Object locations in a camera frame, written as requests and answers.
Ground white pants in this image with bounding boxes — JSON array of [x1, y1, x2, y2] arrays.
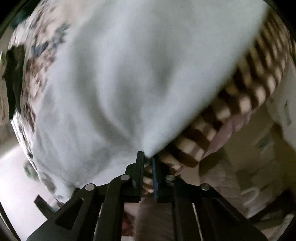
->
[[31, 0, 271, 202]]

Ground dark green pillow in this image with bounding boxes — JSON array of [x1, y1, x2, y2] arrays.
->
[[5, 44, 26, 119]]

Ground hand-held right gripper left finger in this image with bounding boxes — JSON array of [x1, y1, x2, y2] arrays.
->
[[26, 151, 145, 241]]

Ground brown white checkered blanket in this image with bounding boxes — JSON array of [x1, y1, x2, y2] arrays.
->
[[142, 9, 292, 193]]

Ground pink quilted cloth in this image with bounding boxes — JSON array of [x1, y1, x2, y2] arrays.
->
[[206, 111, 251, 156]]

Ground floral printed blanket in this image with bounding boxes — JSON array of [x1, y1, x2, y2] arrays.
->
[[8, 0, 74, 207]]

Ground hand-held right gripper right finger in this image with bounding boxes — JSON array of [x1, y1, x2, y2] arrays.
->
[[151, 156, 269, 241]]

